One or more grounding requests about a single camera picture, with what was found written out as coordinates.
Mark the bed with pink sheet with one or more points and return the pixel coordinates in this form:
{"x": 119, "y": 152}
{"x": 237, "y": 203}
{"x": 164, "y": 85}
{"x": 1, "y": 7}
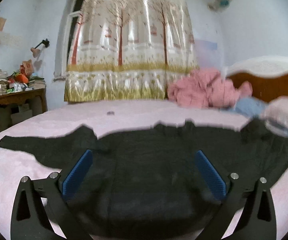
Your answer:
{"x": 21, "y": 180}

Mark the pink wall lamp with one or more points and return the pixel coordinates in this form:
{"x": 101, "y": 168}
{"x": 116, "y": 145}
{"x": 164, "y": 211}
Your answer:
{"x": 35, "y": 52}

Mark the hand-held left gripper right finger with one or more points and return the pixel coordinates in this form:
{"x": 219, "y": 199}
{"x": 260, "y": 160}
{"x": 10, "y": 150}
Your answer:
{"x": 210, "y": 175}

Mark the pink pillow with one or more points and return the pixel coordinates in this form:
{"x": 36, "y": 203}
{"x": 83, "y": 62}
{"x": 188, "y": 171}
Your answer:
{"x": 286, "y": 112}

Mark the light blue cloth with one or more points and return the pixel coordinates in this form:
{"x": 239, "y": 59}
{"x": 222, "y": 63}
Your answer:
{"x": 248, "y": 107}

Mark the white window frame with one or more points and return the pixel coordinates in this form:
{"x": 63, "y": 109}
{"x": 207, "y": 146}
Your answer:
{"x": 65, "y": 42}

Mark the pink crumpled garment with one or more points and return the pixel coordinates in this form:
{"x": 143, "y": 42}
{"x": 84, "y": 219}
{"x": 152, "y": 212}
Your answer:
{"x": 198, "y": 90}

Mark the black sweater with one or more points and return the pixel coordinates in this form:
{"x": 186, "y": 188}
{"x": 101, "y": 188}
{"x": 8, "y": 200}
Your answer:
{"x": 146, "y": 180}

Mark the white and wooden headboard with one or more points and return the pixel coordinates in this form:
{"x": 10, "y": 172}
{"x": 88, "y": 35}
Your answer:
{"x": 266, "y": 85}

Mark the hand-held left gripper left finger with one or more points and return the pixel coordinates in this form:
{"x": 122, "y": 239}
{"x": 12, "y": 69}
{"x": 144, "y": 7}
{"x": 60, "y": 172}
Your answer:
{"x": 77, "y": 175}

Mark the orange toy clutter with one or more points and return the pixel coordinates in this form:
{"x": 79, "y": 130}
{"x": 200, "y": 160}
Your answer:
{"x": 21, "y": 76}

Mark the wooden side table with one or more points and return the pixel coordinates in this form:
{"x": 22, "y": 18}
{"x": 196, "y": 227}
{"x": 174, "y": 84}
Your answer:
{"x": 14, "y": 97}

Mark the tree print curtain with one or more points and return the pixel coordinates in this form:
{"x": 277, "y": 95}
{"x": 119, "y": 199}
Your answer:
{"x": 134, "y": 55}

